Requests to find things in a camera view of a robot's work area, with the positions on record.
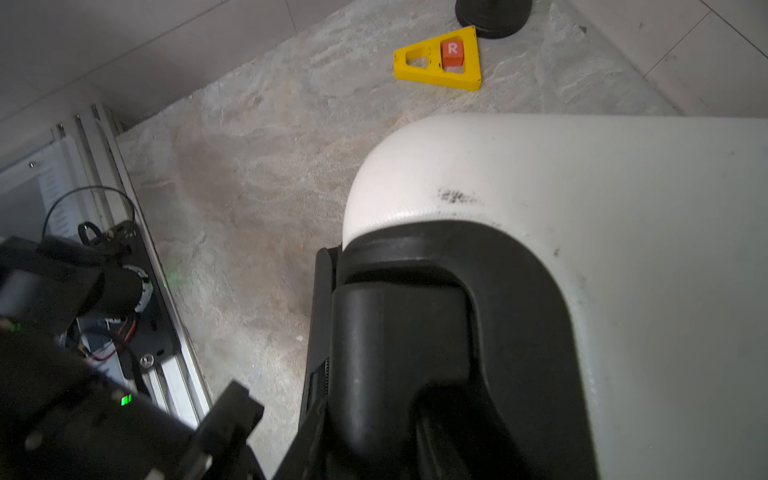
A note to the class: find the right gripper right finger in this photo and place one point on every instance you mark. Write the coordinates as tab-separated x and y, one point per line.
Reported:
306	456

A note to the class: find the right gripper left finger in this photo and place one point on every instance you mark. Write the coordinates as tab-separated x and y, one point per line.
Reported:
218	448

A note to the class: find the white hard-shell suitcase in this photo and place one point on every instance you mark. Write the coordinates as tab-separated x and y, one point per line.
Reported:
548	297

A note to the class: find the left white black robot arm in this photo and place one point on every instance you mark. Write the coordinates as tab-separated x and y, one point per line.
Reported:
47	285

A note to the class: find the yellow triangular block holder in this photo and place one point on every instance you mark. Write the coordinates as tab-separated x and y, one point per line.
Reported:
421	62

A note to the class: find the orange letter cube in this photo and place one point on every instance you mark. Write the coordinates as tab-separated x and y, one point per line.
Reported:
452	53

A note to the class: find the black stand with clear tube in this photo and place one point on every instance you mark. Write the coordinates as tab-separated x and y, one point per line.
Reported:
494	19

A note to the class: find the aluminium mounting rail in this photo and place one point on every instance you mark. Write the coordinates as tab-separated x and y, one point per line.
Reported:
69	179

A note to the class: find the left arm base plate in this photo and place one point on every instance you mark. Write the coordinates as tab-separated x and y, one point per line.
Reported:
130	333

